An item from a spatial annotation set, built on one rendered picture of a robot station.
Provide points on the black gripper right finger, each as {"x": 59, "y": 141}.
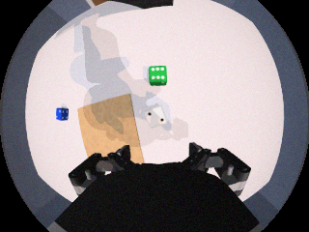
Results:
{"x": 230, "y": 169}

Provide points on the tan flat mat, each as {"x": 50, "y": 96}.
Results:
{"x": 108, "y": 125}

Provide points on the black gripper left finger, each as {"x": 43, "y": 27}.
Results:
{"x": 95, "y": 166}

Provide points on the white die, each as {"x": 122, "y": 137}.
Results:
{"x": 155, "y": 116}

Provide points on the green die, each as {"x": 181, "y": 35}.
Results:
{"x": 158, "y": 75}

